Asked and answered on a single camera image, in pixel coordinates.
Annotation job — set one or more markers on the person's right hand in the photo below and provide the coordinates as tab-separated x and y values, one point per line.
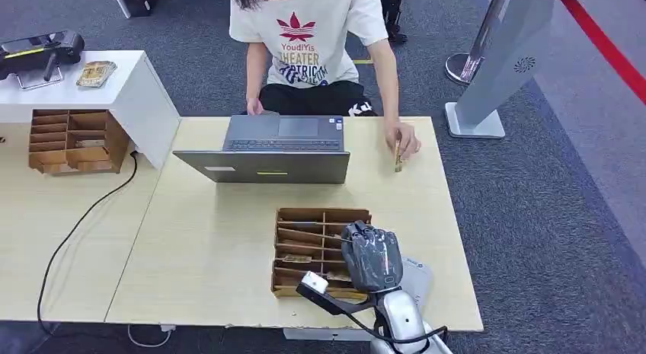
254	107

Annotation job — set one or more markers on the person's left hand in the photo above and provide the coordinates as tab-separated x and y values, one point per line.
408	137

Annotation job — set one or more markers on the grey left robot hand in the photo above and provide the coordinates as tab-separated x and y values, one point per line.
372	261

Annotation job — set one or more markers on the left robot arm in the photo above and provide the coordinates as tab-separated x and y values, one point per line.
401	316

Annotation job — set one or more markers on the card with gold print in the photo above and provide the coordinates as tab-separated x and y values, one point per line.
297	259
337	277

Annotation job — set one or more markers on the pale grey sheet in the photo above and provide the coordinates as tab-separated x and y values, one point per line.
419	281

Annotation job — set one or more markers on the grey laptop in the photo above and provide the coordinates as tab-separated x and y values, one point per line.
272	165

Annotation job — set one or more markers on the person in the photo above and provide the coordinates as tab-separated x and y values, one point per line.
303	64

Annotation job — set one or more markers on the wooden card box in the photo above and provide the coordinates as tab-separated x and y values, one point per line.
96	160
303	230

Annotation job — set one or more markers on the white under-desk bar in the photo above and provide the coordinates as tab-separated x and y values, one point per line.
323	334

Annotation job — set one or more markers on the white raised shelf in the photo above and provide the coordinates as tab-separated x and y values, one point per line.
136	94

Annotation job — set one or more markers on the black leg with shoe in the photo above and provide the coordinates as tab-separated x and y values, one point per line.
393	14

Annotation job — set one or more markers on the grey kiosk stand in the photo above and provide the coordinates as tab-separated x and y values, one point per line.
510	54

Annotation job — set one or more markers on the black cabinet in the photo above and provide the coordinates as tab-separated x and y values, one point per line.
136	1

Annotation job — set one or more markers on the wrapped card stack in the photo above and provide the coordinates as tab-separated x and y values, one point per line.
96	73

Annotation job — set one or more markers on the black handheld device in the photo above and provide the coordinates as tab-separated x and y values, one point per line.
45	49

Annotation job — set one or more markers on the black camera bracket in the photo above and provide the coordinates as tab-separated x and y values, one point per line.
333	304

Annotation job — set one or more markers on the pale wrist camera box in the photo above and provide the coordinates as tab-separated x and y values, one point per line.
315	282

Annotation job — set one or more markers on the chrome stanchion post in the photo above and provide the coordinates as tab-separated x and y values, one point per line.
469	64

